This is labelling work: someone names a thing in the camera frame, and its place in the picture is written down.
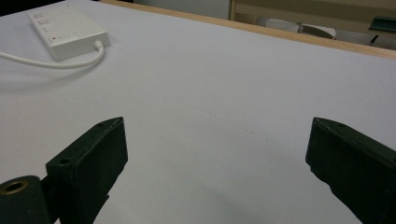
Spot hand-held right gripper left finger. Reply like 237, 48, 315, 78
45, 116, 129, 224

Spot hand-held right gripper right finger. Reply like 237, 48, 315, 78
304, 117, 396, 224

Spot white power strip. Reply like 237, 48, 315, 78
26, 4, 112, 62

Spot dark green box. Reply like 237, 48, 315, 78
368, 16, 396, 34

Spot wooden shelf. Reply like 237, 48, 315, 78
229, 0, 396, 50

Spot white power cable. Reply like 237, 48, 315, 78
0, 40, 106, 70

